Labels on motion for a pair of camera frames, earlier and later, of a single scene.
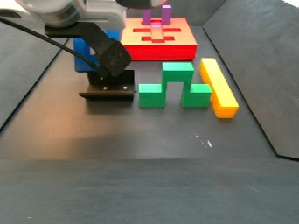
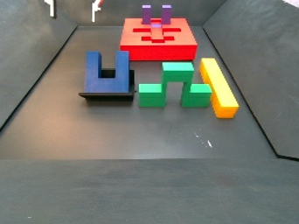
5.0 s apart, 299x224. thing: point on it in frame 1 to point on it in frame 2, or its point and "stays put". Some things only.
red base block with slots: (158, 41) stays put
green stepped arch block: (196, 94) stays put
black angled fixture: (109, 88) stays put
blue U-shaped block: (81, 46) to (96, 84)
